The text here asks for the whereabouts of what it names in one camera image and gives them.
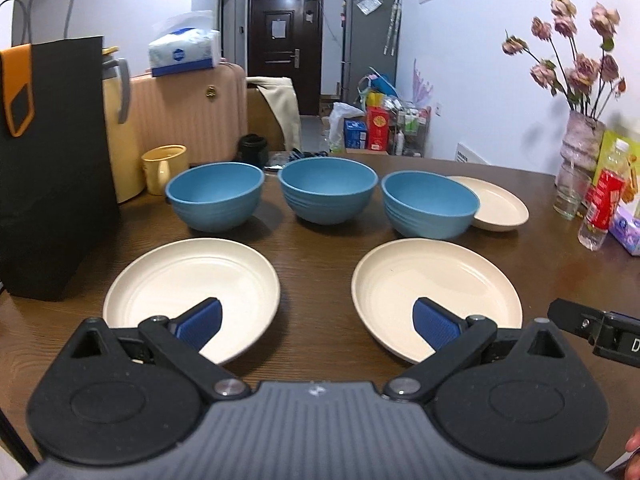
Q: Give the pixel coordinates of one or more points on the metal rack with bottles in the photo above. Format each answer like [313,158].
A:
[412,127]

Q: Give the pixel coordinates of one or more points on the brown chair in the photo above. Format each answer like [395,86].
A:
[262,120]

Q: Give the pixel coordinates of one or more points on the purple wall decoration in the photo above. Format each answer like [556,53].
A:
[422,85]

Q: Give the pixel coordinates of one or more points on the dark brown door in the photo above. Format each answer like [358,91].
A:
[285,70]

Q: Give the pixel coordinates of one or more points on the pink suitcase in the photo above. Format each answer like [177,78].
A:
[190,110]

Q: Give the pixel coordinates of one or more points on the blue bag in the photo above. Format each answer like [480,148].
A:
[377,82]

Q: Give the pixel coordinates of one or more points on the beige cloth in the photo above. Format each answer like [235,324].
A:
[285,105]

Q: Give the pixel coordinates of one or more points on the black cup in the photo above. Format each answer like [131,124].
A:
[252,150]

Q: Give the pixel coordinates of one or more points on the red label plastic bottle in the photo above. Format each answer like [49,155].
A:
[602,200]

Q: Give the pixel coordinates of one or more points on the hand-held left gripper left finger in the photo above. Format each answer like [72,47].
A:
[200,322]

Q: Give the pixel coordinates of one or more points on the yellow thermos jug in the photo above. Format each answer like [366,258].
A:
[122,160]

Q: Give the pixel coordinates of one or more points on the yellow mug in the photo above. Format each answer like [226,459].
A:
[165,167]

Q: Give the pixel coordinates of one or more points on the black paper bag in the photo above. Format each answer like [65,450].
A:
[55,170]

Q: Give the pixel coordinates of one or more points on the dried pink roses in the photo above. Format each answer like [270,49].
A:
[582,70]

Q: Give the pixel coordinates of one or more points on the person's right hand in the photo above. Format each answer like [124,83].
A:
[634,442]

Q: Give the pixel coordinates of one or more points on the pink textured vase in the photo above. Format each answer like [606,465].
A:
[582,140]

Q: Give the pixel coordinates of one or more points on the white blue tissue pack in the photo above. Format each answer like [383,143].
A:
[182,52]

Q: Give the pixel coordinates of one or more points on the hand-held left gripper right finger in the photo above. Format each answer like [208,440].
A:
[435,322]

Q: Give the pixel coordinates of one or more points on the clear bag of papers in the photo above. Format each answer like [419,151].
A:
[369,4]

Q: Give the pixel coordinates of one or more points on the white board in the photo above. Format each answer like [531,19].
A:
[470,154]

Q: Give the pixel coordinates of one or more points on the orange black tag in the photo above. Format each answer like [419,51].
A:
[17,85]

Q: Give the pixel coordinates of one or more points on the red box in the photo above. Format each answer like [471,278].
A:
[378,130]

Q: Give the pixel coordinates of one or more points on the white plastic bag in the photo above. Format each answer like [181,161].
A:
[342,112]

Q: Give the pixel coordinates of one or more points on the folded umbrella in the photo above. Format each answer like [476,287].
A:
[394,25]

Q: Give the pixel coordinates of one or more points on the grey refrigerator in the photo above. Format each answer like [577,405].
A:
[365,50]

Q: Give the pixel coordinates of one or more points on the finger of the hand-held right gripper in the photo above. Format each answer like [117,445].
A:
[572,317]

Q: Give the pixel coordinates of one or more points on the green yellow bag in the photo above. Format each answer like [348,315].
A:
[612,147]

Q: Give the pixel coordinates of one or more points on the blue bowl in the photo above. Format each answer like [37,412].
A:
[327,185]
[215,195]
[425,205]

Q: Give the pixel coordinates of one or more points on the purple tissue pack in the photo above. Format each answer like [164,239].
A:
[627,227]

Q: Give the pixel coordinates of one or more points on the blue box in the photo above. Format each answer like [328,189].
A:
[355,135]

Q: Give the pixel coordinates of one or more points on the clear drinking glass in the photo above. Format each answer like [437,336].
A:
[570,195]

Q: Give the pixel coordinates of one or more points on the cream plate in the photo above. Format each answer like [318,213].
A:
[500,202]
[190,275]
[435,270]

